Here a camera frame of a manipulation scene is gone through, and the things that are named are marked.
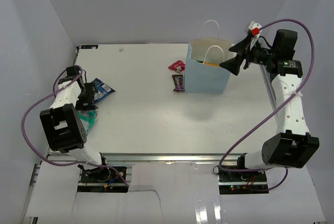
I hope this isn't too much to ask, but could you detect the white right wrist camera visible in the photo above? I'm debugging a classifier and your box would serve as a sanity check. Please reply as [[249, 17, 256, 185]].
[[245, 21, 262, 50]]

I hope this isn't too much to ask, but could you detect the brown M&M's candy packet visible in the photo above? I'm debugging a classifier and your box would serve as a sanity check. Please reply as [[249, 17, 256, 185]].
[[172, 74, 185, 92]]

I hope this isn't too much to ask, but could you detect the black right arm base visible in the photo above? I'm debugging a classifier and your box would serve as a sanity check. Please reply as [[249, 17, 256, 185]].
[[212, 166, 269, 195]]

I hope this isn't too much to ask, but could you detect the white cardboard front sheet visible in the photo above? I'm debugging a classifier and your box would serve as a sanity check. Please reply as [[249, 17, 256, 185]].
[[26, 163, 325, 223]]

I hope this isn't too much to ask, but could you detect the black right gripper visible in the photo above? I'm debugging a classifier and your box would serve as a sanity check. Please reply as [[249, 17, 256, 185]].
[[220, 36, 277, 76]]

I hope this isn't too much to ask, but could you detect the pink Himalaya candy packet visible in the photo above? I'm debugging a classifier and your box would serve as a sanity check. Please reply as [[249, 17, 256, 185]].
[[168, 60, 185, 73]]

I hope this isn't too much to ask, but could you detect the green Fox's candy bag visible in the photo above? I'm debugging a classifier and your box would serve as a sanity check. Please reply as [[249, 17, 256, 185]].
[[78, 110, 98, 134]]

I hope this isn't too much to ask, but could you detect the light blue paper bag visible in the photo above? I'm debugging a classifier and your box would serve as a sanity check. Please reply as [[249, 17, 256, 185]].
[[184, 20, 235, 94]]

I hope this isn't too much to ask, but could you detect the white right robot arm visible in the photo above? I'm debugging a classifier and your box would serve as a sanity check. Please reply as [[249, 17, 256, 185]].
[[220, 28, 319, 182]]

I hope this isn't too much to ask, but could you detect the aluminium table edge rail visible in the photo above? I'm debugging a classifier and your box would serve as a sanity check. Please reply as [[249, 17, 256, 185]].
[[45, 153, 248, 162]]

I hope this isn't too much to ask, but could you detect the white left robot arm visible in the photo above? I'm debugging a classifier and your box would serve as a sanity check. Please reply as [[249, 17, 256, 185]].
[[40, 65, 110, 182]]

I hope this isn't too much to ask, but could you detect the orange Kettle chips bag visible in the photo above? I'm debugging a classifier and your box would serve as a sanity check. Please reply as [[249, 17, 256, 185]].
[[203, 62, 220, 67]]

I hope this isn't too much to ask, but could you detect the black XDOF label plate left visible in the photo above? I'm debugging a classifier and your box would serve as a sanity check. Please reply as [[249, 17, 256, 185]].
[[80, 44, 99, 50]]

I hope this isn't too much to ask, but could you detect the dark blue chips bag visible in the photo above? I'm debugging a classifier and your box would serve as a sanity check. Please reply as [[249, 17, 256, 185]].
[[92, 78, 115, 104]]

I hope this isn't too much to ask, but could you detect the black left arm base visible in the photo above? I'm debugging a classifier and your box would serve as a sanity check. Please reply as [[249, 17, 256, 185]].
[[77, 169, 128, 193]]

